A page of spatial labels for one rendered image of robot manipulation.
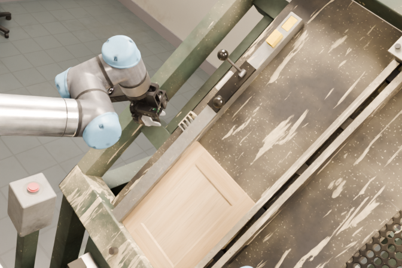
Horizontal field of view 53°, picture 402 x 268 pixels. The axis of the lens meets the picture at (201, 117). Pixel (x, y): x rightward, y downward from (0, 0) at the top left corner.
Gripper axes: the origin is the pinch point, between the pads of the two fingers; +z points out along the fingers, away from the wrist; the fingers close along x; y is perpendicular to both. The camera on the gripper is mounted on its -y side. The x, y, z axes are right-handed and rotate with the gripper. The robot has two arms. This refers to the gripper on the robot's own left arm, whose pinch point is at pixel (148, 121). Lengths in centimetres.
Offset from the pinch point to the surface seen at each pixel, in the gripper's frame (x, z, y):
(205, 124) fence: 12.7, 21.2, 10.9
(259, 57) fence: 36.5, 10.2, 23.9
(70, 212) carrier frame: -25, 52, -39
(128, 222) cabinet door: -23.2, 40.1, -9.3
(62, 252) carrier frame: -39, 77, -48
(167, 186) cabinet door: -8.9, 32.6, 2.3
